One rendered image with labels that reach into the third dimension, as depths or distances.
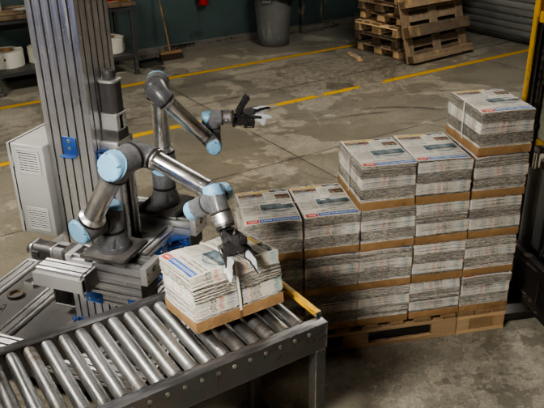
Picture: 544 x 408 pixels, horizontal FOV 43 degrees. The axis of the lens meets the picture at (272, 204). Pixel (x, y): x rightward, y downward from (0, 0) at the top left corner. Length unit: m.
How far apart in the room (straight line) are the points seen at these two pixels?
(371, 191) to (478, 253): 0.74
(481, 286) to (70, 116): 2.30
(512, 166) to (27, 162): 2.35
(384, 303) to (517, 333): 0.82
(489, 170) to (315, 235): 0.93
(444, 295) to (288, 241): 0.96
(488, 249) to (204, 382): 1.90
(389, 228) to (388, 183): 0.25
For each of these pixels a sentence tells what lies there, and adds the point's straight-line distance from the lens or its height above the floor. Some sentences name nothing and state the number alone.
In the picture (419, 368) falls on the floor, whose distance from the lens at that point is 3.80.
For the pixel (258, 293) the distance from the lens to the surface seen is 2.66.
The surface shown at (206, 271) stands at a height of 1.07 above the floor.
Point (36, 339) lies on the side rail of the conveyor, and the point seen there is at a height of 0.80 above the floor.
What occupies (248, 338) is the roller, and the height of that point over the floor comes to 0.79.
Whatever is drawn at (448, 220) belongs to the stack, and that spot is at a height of 0.72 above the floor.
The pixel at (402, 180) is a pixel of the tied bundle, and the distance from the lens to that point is 3.46.
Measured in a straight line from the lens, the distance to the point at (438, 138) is 3.77.
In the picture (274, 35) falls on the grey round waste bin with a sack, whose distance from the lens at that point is 10.31.
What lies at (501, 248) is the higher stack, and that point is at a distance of 3.89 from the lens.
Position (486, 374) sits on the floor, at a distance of 3.84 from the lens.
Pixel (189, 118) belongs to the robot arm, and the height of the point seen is 1.27.
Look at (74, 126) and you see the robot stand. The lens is 3.27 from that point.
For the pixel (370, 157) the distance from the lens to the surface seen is 3.47.
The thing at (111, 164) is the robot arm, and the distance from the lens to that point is 2.74.
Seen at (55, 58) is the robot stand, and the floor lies 1.64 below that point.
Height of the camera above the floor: 2.37
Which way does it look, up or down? 26 degrees down
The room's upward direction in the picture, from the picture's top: 1 degrees counter-clockwise
